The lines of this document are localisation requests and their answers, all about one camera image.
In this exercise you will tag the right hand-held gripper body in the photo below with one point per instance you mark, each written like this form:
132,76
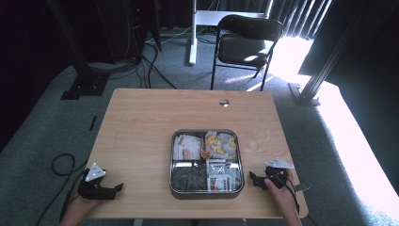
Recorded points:
276,174

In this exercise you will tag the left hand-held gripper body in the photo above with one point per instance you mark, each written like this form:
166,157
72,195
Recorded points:
94,188

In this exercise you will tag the clear glass cup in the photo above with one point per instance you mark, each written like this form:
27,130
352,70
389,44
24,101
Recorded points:
259,138

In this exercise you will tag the dark square compartment box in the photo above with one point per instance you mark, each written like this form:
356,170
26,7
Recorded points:
207,194

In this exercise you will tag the person's right hand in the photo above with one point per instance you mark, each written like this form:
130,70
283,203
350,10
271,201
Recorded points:
282,196

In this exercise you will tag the person's left hand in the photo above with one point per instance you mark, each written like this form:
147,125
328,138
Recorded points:
82,208

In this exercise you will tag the pile of red-green printed packets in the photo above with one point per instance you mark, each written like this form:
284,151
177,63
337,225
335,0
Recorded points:
222,177

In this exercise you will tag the pile of yellow-tagged tea bags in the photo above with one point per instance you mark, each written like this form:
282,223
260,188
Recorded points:
221,145

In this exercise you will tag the black tape strip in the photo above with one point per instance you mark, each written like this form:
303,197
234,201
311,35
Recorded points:
93,123

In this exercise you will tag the pile of dark tea packets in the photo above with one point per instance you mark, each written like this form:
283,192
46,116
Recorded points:
188,179

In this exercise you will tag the pile of white tea packets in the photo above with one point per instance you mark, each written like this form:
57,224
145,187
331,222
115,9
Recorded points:
186,147

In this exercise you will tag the black metal stand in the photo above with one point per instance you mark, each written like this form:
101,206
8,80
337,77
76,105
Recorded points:
309,91
84,80

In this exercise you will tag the black folding chair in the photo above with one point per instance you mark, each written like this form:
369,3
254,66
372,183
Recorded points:
244,47

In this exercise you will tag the dark curtain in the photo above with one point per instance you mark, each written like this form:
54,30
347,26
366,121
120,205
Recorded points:
363,62

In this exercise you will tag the dark equipment rack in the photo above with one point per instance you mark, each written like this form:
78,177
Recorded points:
131,28

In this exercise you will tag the white desk frame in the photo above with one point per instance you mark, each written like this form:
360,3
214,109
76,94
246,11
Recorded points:
193,37

